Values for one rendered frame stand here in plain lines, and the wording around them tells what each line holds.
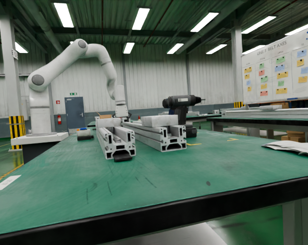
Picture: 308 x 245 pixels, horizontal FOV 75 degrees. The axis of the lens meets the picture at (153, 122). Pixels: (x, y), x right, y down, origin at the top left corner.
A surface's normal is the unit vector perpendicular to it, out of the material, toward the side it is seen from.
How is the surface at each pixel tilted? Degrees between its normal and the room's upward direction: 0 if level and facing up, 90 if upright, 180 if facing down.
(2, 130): 90
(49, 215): 0
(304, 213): 90
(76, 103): 90
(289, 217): 90
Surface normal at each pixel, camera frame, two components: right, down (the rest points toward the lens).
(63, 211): -0.07, -1.00
